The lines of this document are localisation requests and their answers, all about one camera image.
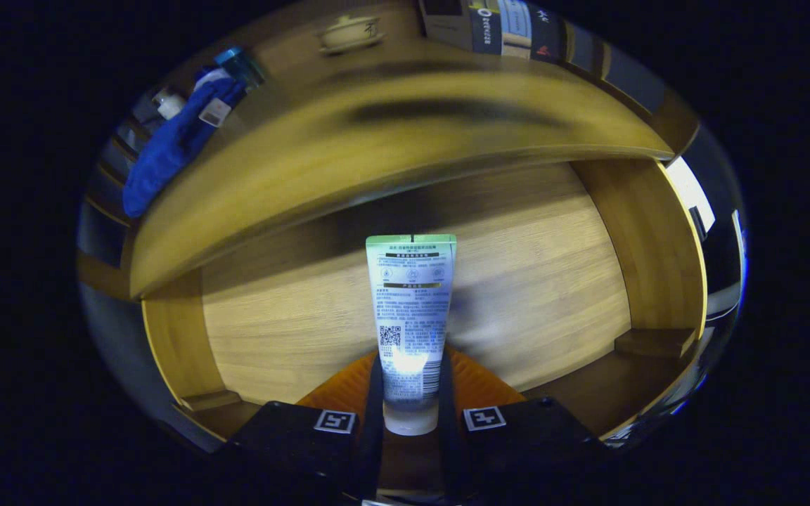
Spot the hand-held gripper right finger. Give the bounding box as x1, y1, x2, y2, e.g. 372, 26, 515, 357
439, 348, 610, 503

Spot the blue towel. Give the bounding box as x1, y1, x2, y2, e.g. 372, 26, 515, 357
122, 76, 248, 219

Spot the teal bottle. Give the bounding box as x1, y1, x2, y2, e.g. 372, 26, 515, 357
215, 46, 265, 89

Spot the white pump bottle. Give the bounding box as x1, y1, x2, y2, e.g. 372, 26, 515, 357
152, 90, 186, 120

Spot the wooden drawer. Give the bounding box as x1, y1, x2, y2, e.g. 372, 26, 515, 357
139, 158, 708, 450

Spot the white box unit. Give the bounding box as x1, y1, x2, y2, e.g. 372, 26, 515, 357
665, 156, 716, 236

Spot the white cream tube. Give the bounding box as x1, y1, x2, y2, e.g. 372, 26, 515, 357
366, 234, 458, 436

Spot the wooden countertop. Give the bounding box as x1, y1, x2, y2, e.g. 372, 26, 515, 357
127, 39, 676, 299

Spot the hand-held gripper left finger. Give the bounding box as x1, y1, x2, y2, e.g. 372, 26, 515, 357
226, 348, 385, 503

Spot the beige lidded teacup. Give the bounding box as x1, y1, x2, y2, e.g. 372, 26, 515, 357
319, 14, 385, 56

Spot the light blue book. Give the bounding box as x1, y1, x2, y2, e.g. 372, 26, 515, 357
496, 0, 534, 60

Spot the black book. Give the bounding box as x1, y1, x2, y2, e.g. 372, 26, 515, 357
528, 4, 567, 64

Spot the wooden cabinet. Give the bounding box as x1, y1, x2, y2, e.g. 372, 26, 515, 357
76, 0, 702, 303

